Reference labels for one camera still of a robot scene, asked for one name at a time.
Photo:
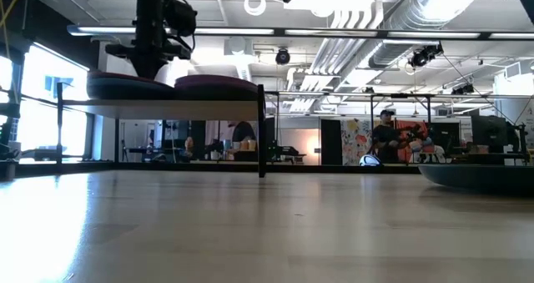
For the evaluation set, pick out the person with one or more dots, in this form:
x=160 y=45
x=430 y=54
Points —
x=386 y=137
x=244 y=132
x=189 y=145

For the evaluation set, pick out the black cabinet panel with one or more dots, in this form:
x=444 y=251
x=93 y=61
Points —
x=330 y=141

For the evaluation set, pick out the red fabric panel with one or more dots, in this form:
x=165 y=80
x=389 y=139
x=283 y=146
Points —
x=421 y=128

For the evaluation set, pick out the black spotlight cluster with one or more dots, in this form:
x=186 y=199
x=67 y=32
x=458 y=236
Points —
x=463 y=89
x=421 y=58

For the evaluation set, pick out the black metal workstation frame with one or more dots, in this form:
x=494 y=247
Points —
x=411 y=95
x=273 y=93

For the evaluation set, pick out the linear ceiling light strip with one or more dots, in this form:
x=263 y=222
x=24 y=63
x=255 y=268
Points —
x=233 y=31

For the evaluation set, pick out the wooden shelf with black legs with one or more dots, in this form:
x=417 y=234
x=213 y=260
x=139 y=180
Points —
x=167 y=109

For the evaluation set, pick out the black ceiling spotlight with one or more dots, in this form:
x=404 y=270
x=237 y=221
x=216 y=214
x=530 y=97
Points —
x=282 y=57

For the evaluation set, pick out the black computer monitor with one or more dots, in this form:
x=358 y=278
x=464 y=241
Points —
x=489 y=130
x=444 y=133

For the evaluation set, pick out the black background robot arm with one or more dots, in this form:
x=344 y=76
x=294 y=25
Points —
x=283 y=151
x=215 y=149

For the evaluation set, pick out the silver ventilation duct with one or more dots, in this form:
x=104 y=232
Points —
x=417 y=24

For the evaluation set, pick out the bright window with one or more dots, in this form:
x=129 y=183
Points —
x=50 y=124

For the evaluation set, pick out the black equipment stand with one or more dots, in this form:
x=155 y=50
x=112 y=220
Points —
x=523 y=145

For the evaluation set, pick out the white and black ball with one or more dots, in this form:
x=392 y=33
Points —
x=370 y=160

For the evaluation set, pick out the floral wall poster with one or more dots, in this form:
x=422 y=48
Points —
x=354 y=141

